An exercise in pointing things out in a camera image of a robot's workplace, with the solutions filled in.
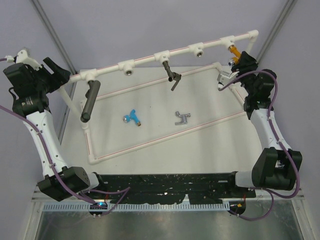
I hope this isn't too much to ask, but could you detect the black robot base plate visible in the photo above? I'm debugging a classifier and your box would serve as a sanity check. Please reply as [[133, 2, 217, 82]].
[[85, 172, 256, 205]]

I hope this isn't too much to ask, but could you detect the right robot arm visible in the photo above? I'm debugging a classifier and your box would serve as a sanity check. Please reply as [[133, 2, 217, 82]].
[[226, 51, 303, 197]]

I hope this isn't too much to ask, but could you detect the silver metal faucet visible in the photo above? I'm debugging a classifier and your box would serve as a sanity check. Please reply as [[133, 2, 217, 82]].
[[174, 111, 191, 126]]

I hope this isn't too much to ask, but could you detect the blue plastic faucet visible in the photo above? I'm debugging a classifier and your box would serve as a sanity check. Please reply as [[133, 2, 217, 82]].
[[122, 109, 141, 127]]

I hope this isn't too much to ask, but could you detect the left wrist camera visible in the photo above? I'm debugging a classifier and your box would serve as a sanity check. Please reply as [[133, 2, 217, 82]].
[[4, 49, 42, 71]]

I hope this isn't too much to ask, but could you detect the left aluminium frame post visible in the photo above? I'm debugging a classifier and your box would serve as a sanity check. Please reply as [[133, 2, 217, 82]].
[[29, 0, 77, 74]]

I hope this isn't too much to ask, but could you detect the aluminium frame post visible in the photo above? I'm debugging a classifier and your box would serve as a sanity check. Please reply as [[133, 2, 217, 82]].
[[29, 0, 77, 74], [256, 0, 298, 63]]

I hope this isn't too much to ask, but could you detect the orange faucet chrome knob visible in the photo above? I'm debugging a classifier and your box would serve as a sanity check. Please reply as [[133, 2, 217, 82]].
[[228, 45, 242, 67]]

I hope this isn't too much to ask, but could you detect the right aluminium frame post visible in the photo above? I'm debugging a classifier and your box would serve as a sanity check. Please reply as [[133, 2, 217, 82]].
[[256, 0, 298, 63]]

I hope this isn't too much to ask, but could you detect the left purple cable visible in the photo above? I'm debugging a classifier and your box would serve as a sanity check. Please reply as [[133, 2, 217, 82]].
[[0, 56, 131, 217]]

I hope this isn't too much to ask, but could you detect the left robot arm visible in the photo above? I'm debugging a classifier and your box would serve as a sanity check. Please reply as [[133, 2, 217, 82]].
[[2, 56, 107, 205]]

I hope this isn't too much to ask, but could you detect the white slotted cable duct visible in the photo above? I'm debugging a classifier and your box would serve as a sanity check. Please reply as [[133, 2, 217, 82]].
[[42, 201, 230, 215]]

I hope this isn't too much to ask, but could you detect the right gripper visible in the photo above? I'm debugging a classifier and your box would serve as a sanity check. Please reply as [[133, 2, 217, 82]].
[[229, 51, 258, 96]]

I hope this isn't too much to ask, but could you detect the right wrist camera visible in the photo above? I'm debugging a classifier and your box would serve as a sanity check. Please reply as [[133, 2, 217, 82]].
[[217, 70, 239, 91]]

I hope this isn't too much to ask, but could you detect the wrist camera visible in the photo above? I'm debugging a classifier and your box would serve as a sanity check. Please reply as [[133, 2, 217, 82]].
[[217, 70, 239, 91], [4, 49, 42, 71]]

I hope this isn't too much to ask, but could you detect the white PVC pipe frame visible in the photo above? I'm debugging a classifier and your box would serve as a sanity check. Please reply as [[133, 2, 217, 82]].
[[58, 30, 259, 165]]

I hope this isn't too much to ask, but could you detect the dark grey lever faucet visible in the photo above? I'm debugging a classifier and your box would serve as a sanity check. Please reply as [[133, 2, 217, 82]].
[[162, 61, 182, 91]]

